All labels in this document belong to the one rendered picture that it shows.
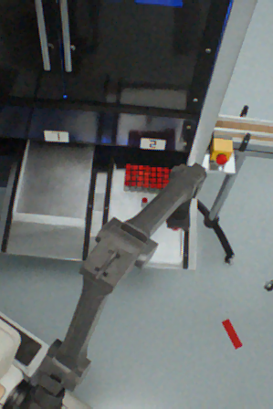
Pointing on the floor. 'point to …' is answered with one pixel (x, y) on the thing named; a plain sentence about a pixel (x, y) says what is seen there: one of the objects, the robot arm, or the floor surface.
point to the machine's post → (220, 76)
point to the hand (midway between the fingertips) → (174, 228)
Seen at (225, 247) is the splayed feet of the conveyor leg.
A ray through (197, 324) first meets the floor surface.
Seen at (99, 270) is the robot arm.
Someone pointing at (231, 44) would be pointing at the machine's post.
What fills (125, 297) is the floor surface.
